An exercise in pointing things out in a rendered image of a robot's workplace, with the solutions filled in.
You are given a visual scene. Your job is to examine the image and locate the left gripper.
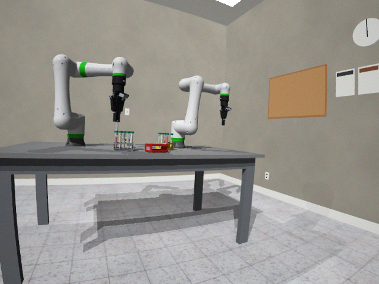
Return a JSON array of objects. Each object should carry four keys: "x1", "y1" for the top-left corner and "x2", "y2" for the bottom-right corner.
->
[{"x1": 220, "y1": 101, "x2": 229, "y2": 125}]

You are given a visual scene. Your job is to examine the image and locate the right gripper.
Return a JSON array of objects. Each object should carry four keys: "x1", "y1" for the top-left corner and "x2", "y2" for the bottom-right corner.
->
[{"x1": 110, "y1": 84, "x2": 126, "y2": 122}]

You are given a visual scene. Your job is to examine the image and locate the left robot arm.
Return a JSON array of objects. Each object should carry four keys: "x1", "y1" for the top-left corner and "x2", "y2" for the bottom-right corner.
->
[{"x1": 171, "y1": 76, "x2": 230, "y2": 148}]

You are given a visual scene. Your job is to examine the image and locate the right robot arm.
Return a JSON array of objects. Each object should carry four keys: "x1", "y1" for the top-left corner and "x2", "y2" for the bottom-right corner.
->
[{"x1": 53, "y1": 54, "x2": 134, "y2": 146}]

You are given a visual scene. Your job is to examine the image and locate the red rack with round wells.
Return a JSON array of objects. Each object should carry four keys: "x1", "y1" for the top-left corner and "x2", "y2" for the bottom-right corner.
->
[{"x1": 145, "y1": 144, "x2": 169, "y2": 153}]

